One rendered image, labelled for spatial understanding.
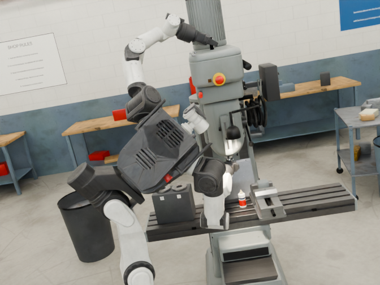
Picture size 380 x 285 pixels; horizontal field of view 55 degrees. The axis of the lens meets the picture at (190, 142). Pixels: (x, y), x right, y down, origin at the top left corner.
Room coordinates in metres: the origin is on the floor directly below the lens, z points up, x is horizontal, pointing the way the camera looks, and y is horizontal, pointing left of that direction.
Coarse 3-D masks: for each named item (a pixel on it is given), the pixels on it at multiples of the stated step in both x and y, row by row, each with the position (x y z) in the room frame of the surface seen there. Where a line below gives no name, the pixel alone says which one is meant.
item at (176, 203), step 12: (156, 192) 1.99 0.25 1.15; (168, 192) 1.96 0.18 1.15; (180, 192) 1.93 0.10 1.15; (192, 192) 2.03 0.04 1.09; (156, 204) 1.95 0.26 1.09; (168, 204) 1.94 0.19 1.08; (180, 204) 1.93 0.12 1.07; (192, 204) 1.96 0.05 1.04; (156, 216) 1.96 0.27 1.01; (168, 216) 1.95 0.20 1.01; (180, 216) 1.93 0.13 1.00; (192, 216) 1.92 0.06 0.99
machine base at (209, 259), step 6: (270, 240) 2.78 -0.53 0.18; (270, 246) 2.67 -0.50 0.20; (210, 252) 2.73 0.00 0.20; (210, 258) 2.65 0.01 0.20; (276, 258) 2.51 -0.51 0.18; (210, 264) 2.57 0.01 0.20; (276, 264) 2.42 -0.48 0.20; (210, 270) 2.49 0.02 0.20; (282, 270) 2.42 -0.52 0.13; (210, 276) 2.42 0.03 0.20; (282, 276) 2.28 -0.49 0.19; (210, 282) 2.35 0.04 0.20; (216, 282) 2.34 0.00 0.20; (282, 282) 2.21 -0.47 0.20
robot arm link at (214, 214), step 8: (208, 200) 1.46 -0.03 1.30; (216, 200) 1.45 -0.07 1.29; (208, 208) 1.47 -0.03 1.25; (216, 208) 1.46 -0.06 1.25; (200, 216) 1.55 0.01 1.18; (208, 216) 1.47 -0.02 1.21; (216, 216) 1.46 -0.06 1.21; (224, 216) 1.49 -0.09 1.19; (200, 224) 1.53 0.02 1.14; (208, 224) 1.48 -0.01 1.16; (216, 224) 1.47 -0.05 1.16; (224, 224) 1.48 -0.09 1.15
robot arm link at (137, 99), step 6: (132, 84) 1.65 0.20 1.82; (138, 84) 1.64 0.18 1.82; (144, 84) 1.66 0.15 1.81; (132, 90) 1.66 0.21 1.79; (138, 90) 1.65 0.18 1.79; (132, 96) 1.68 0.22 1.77; (138, 96) 1.59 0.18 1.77; (132, 102) 1.61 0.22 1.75; (138, 102) 1.58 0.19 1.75; (132, 108) 1.60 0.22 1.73
